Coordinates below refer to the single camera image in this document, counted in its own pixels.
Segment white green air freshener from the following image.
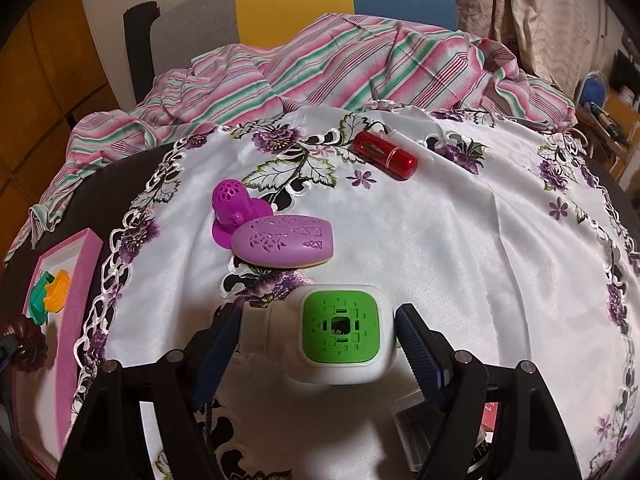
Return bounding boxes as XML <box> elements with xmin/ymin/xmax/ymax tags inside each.
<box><xmin>239</xmin><ymin>284</ymin><xmax>397</xmax><ymax>386</ymax></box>

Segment yellow plastic clip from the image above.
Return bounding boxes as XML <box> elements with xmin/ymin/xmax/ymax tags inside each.
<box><xmin>43</xmin><ymin>269</ymin><xmax>72</xmax><ymax>313</ymax></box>

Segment green plastic clip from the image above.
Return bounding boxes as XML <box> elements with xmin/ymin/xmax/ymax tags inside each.
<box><xmin>27</xmin><ymin>271</ymin><xmax>54</xmax><ymax>325</ymax></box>

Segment black clear cylindrical container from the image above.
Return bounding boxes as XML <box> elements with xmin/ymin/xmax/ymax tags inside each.
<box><xmin>390</xmin><ymin>390</ymin><xmax>442</xmax><ymax>472</ymax></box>

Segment red puzzle piece block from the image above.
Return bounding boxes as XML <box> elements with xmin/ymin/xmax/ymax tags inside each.
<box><xmin>480</xmin><ymin>402</ymin><xmax>499</xmax><ymax>432</ymax></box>

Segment purple oval freshener case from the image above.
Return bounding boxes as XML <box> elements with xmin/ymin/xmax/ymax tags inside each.
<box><xmin>231</xmin><ymin>214</ymin><xmax>334</xmax><ymax>269</ymax></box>

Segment white floral embroidered tablecloth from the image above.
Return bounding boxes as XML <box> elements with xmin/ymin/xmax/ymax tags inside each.
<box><xmin>75</xmin><ymin>107</ymin><xmax>639</xmax><ymax>479</ymax></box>

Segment magenta perforated plastic toy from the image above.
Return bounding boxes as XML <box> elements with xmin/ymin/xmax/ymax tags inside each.
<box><xmin>212</xmin><ymin>179</ymin><xmax>273</xmax><ymax>249</ymax></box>

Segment pink white tray box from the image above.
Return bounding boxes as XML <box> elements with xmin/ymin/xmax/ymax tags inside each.
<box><xmin>12</xmin><ymin>229</ymin><xmax>103</xmax><ymax>476</ymax></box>

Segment red cylindrical case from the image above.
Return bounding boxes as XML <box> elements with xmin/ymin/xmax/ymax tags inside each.
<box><xmin>350</xmin><ymin>130</ymin><xmax>419</xmax><ymax>181</ymax></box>

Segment cluttered side shelf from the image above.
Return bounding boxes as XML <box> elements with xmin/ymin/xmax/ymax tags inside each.
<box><xmin>576</xmin><ymin>50</ymin><xmax>639</xmax><ymax>186</ymax></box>

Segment pink green striped cloth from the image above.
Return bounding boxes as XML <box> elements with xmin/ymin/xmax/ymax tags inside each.
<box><xmin>13</xmin><ymin>13</ymin><xmax>576</xmax><ymax>247</ymax></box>

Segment beige patterned curtain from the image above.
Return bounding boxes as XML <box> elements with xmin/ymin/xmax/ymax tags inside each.
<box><xmin>457</xmin><ymin>0</ymin><xmax>624</xmax><ymax>96</ymax></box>

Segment grey yellow blue chair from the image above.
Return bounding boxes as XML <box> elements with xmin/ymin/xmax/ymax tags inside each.
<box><xmin>122</xmin><ymin>0</ymin><xmax>458</xmax><ymax>102</ymax></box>

